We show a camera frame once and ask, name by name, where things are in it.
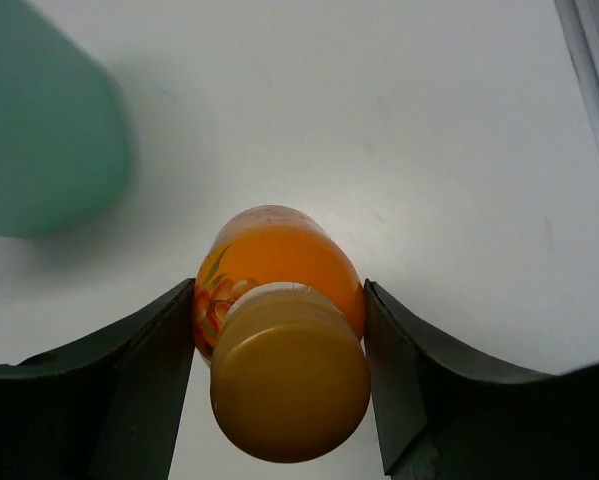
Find green plastic bin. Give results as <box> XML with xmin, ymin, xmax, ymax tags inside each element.
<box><xmin>0</xmin><ymin>1</ymin><xmax>131</xmax><ymax>238</ymax></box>

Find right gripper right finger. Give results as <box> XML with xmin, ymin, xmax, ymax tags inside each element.
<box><xmin>364</xmin><ymin>281</ymin><xmax>599</xmax><ymax>479</ymax></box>

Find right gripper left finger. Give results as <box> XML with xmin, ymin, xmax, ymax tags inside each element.
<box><xmin>0</xmin><ymin>279</ymin><xmax>195</xmax><ymax>479</ymax></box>

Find orange juice bottle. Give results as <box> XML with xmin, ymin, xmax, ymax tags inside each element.
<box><xmin>192</xmin><ymin>205</ymin><xmax>371</xmax><ymax>463</ymax></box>

